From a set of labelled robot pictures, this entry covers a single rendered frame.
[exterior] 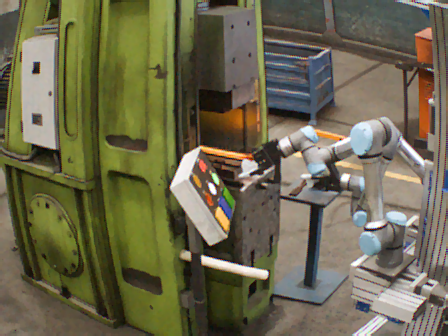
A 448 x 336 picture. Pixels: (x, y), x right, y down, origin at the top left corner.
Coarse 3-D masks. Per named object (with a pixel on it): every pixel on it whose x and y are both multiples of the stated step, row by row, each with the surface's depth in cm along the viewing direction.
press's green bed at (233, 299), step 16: (272, 256) 384; (208, 272) 369; (224, 272) 363; (272, 272) 390; (208, 288) 374; (224, 288) 368; (240, 288) 363; (256, 288) 388; (272, 288) 395; (208, 304) 379; (224, 304) 372; (240, 304) 367; (256, 304) 382; (224, 320) 377; (240, 320) 371; (256, 320) 387
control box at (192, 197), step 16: (192, 160) 297; (208, 160) 310; (176, 176) 290; (192, 176) 284; (208, 176) 301; (176, 192) 281; (192, 192) 281; (208, 192) 292; (192, 208) 283; (208, 208) 284; (208, 224) 285; (208, 240) 287
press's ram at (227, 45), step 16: (208, 16) 315; (224, 16) 311; (240, 16) 323; (208, 32) 318; (224, 32) 314; (240, 32) 326; (208, 48) 321; (224, 48) 317; (240, 48) 329; (256, 48) 342; (208, 64) 325; (224, 64) 320; (240, 64) 331; (256, 64) 344; (208, 80) 328; (224, 80) 323; (240, 80) 334
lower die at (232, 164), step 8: (200, 144) 373; (208, 152) 361; (232, 152) 362; (240, 152) 362; (232, 160) 353; (240, 160) 352; (216, 168) 348; (224, 168) 347; (232, 168) 346; (240, 168) 348; (224, 176) 347; (232, 176) 345
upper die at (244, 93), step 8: (240, 88) 335; (248, 88) 342; (200, 96) 339; (208, 96) 337; (216, 96) 335; (224, 96) 332; (232, 96) 331; (240, 96) 336; (248, 96) 343; (200, 104) 341; (208, 104) 338; (216, 104) 336; (224, 104) 334; (232, 104) 332; (240, 104) 338
